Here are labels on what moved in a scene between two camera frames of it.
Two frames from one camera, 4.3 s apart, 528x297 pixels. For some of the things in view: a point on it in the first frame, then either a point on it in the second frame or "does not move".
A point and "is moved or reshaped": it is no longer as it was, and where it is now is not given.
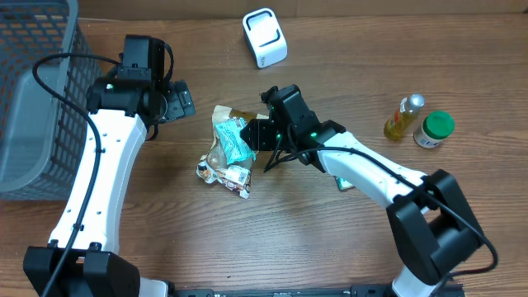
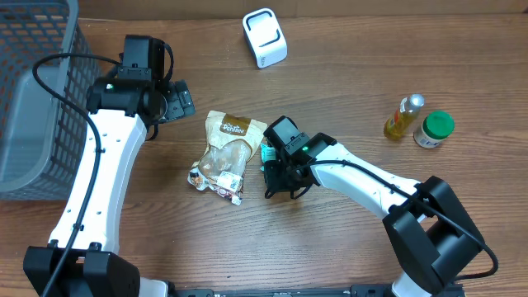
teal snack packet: (234, 147) is moved or reshaped
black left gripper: (179, 101) does not move
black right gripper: (262, 142) to (278, 185)
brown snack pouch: (213, 166) is moved or reshaped
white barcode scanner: (265, 38) does not move
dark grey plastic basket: (43, 126) does not move
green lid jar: (435, 128) does not move
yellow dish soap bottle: (408, 108) does not move
